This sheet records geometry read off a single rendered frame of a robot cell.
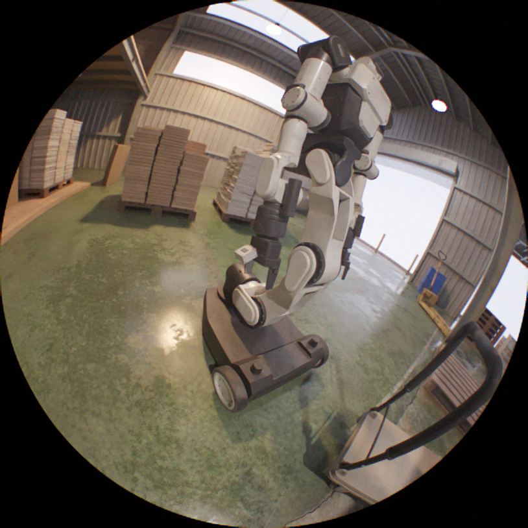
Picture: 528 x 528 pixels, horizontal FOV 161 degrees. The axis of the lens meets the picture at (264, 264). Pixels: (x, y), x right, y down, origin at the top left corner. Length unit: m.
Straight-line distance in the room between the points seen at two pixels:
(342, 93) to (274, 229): 0.51
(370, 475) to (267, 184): 1.01
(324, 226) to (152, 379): 0.89
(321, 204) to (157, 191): 2.22
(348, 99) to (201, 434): 1.25
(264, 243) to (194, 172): 2.16
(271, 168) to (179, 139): 2.13
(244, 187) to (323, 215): 2.42
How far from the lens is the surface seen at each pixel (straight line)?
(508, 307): 8.85
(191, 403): 0.85
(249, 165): 2.95
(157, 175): 2.55
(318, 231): 0.61
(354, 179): 0.87
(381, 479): 0.91
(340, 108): 0.68
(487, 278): 3.65
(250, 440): 0.86
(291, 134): 0.52
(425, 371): 0.79
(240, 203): 3.00
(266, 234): 0.47
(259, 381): 0.73
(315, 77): 0.62
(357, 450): 0.84
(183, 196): 2.59
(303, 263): 0.58
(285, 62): 8.44
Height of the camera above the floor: 0.81
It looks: 24 degrees down
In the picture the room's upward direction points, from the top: 22 degrees clockwise
